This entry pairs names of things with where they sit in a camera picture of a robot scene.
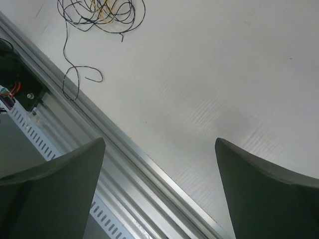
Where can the white slotted cable duct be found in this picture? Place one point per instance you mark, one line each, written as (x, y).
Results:
(104, 218)

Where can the aluminium mounting rail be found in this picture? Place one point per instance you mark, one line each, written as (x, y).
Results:
(134, 197)

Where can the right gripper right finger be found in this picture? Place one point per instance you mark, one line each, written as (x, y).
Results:
(265, 200)

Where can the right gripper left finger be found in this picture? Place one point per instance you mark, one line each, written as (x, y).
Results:
(51, 200)

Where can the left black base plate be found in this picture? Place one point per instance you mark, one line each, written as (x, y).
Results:
(18, 84)

